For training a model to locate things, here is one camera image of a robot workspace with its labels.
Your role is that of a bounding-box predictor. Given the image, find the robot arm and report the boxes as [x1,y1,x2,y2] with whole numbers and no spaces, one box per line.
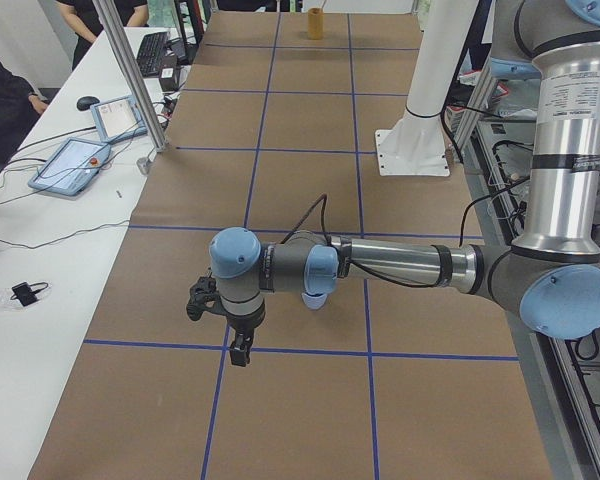
[203,1,600,366]

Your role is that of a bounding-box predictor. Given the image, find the person in black standing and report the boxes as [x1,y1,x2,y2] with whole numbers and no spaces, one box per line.
[56,0,149,70]

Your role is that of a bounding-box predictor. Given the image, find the white pedestal column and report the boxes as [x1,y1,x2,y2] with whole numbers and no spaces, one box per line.
[375,0,478,177]

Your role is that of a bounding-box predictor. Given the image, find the black box on desk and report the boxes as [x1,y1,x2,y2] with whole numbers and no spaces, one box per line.
[158,66,180,92]

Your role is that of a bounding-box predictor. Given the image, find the near teach pendant tablet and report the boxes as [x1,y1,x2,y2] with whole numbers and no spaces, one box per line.
[28,138,111,197]

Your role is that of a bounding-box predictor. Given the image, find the black keyboard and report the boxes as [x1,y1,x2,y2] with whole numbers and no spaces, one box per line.
[136,31,169,78]

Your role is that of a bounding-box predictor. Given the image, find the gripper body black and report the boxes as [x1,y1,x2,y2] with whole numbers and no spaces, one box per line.
[229,321,256,347]

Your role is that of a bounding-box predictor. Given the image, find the far teach pendant tablet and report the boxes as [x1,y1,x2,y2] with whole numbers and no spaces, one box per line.
[90,95,147,144]

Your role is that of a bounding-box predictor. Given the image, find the black computer mouse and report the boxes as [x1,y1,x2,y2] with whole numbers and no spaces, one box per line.
[76,96,100,111]

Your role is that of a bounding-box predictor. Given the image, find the aluminium frame post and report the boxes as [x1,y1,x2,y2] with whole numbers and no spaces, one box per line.
[93,0,167,152]

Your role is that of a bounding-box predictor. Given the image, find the light blue plastic cup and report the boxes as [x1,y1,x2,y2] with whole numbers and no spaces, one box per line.
[301,293,328,310]

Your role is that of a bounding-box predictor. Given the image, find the small black device with cable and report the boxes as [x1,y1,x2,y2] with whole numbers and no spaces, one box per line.
[11,282,49,307]

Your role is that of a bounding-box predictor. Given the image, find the wooden bamboo cup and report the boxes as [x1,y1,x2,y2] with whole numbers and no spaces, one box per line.
[307,8,324,40]

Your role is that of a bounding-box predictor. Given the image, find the seated person at left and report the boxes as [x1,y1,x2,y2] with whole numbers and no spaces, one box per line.
[0,61,48,164]

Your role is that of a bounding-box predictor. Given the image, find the teach pendant tablet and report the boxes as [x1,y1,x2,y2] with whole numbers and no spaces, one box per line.
[28,138,111,197]
[90,95,147,144]

